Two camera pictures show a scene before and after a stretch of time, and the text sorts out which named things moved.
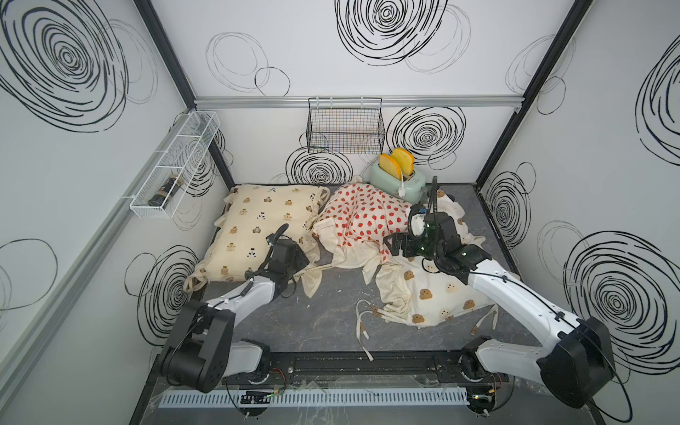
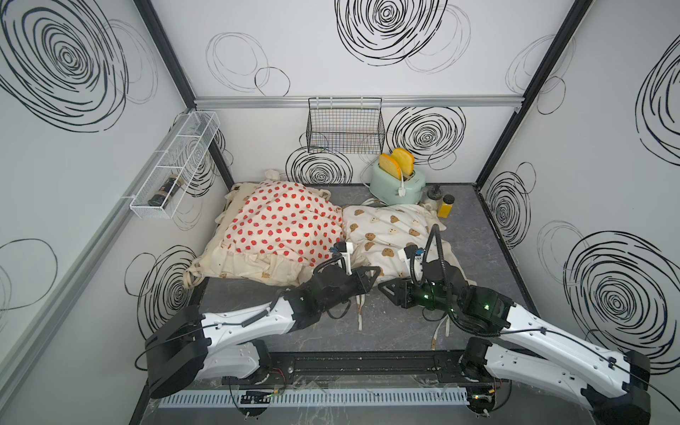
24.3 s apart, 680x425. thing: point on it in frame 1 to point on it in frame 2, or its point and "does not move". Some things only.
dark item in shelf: [166, 192] does not move
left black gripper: [300, 258] to [362, 285]
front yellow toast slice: [390, 166] does not move
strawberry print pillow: [361, 216] to [288, 220]
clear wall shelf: [176, 162] does not move
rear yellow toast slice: [405, 159] does not move
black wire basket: [345, 125] does not move
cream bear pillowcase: [417, 294] to [377, 231]
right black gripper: [406, 238] to [401, 289]
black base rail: [367, 367] does not move
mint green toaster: [409, 188] does not move
